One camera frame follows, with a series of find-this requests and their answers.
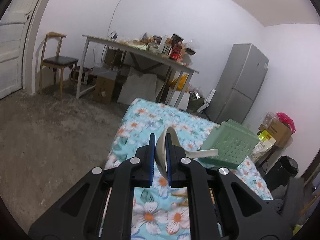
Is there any clutter pile on table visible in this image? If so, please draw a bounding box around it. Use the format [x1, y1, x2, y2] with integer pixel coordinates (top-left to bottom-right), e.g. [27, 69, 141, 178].
[107, 31, 196, 62]

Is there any floral light-blue tablecloth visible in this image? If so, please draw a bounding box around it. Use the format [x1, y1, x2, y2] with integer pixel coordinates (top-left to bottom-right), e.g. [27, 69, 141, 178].
[98, 97, 274, 240]

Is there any black round bin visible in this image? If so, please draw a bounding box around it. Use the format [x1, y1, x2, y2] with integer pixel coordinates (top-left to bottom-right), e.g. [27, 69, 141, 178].
[264, 155, 298, 191]

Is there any grey refrigerator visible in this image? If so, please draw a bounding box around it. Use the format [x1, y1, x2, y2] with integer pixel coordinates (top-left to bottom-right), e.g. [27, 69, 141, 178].
[205, 43, 269, 124]

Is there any cream ceramic soup spoon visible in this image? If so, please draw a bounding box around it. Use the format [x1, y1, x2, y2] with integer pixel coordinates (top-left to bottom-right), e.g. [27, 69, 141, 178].
[155, 126, 219, 180]

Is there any white door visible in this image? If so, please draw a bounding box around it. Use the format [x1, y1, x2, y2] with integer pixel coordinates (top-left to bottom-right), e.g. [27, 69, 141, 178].
[0, 0, 39, 98]

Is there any yellow plastic bag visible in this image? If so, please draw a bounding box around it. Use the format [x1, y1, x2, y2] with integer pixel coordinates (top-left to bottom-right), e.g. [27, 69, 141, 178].
[170, 74, 188, 91]

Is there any cardboard box by wall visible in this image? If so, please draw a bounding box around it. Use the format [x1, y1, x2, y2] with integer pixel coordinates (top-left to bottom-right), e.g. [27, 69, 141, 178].
[259, 121, 292, 148]

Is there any brown cardboard box under table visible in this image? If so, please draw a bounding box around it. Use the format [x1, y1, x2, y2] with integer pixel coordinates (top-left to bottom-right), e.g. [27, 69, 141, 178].
[93, 75, 117, 104]

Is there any green perforated utensil basket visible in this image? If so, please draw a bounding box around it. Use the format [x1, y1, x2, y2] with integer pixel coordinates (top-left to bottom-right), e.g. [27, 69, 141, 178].
[200, 119, 260, 170]

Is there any white long table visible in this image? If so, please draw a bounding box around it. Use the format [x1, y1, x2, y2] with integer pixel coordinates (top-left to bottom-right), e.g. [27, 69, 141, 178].
[76, 35, 199, 108]

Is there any pink plastic bag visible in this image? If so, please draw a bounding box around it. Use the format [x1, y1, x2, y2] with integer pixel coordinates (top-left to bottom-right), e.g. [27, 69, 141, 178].
[276, 112, 296, 134]

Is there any yellow green snack bag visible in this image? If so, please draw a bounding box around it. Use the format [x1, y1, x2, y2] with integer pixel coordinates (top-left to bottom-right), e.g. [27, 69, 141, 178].
[249, 130, 276, 163]

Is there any white sack under table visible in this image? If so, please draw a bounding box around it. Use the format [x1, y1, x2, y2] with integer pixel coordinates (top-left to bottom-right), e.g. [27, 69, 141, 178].
[117, 67, 164, 105]

